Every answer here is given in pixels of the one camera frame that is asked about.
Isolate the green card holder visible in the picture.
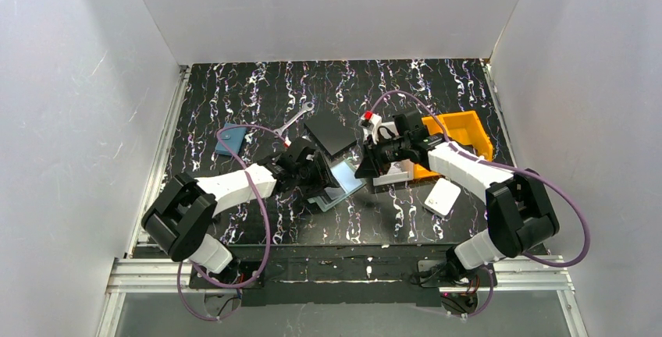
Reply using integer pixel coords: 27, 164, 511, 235
308, 160, 366, 211

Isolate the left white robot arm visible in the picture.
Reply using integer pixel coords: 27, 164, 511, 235
141, 138, 340, 274

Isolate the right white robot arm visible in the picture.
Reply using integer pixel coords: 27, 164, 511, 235
354, 112, 560, 278

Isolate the blue card wallet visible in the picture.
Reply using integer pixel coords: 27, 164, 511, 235
214, 122, 247, 156

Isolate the orange plastic bin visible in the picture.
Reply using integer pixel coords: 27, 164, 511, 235
412, 164, 440, 179
437, 111, 493, 161

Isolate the white plastic bin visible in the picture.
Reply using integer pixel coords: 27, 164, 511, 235
369, 122, 415, 187

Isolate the black square plate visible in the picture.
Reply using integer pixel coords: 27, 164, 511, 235
304, 112, 357, 158

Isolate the white square box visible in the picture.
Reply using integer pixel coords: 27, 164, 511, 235
424, 178, 461, 217

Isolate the silver wrench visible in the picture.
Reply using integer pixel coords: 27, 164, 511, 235
274, 101, 315, 135

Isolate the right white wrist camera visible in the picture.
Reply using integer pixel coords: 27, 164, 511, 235
359, 111, 382, 143

